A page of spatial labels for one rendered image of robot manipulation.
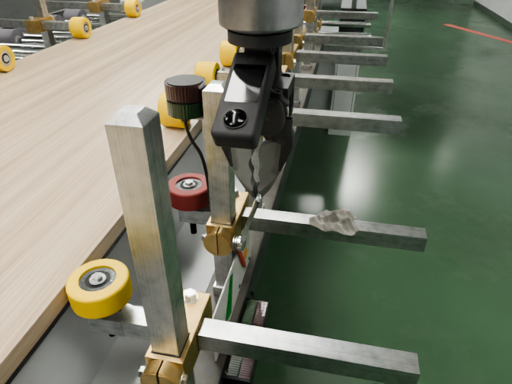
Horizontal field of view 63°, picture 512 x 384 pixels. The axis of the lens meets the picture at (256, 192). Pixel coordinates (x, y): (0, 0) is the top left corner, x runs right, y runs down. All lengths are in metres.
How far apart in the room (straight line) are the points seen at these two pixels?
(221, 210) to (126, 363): 0.34
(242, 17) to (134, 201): 0.21
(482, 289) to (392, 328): 0.48
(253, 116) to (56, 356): 0.49
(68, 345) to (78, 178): 0.29
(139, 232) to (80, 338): 0.39
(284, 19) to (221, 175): 0.29
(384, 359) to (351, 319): 1.17
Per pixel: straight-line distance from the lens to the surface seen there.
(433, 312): 1.86
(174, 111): 0.62
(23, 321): 0.59
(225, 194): 0.67
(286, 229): 0.74
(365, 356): 0.57
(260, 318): 0.78
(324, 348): 0.57
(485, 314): 1.94
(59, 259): 0.65
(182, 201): 0.73
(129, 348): 0.88
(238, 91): 0.45
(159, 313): 0.50
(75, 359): 0.79
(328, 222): 0.73
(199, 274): 0.98
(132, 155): 0.37
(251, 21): 0.44
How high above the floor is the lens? 1.30
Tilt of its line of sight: 33 degrees down
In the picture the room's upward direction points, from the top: straight up
